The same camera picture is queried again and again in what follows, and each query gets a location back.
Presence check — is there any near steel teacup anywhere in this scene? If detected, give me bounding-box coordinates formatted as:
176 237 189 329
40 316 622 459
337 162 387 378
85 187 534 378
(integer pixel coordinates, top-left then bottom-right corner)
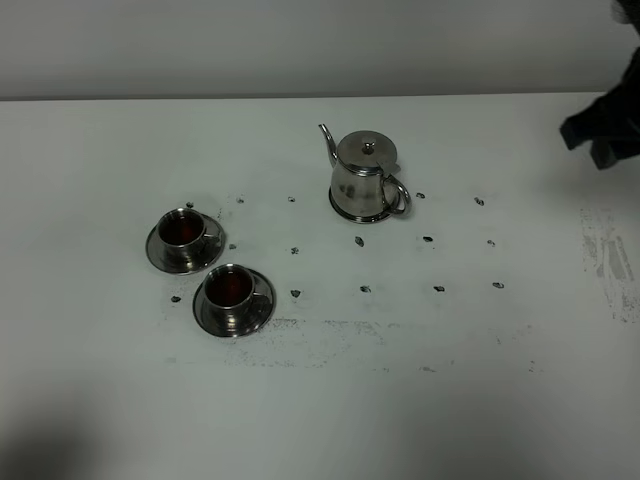
203 264 257 313

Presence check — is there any steel teacup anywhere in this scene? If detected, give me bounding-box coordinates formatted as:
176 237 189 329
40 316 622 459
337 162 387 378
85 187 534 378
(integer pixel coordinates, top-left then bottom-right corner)
203 264 257 313
156 208 220 257

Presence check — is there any far steel saucer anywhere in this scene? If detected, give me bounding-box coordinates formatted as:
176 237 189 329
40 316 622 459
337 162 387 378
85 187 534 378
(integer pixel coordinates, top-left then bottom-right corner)
145 210 226 275

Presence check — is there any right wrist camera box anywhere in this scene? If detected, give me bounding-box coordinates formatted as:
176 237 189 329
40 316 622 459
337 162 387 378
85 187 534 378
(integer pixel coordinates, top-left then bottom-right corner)
560 86 639 170

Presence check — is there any far steel teacup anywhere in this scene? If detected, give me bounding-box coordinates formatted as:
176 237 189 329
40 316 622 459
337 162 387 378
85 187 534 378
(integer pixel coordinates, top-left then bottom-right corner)
156 208 220 257

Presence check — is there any teapot steel saucer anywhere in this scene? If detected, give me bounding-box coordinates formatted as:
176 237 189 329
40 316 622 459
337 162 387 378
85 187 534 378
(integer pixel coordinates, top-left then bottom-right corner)
328 192 392 224

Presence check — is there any near steel saucer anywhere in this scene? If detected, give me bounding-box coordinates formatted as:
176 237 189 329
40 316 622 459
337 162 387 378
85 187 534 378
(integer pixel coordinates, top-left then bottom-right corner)
192 268 276 337

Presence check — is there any stainless steel teapot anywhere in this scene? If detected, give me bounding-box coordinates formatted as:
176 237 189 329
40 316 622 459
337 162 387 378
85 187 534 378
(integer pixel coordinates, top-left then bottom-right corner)
319 124 412 217

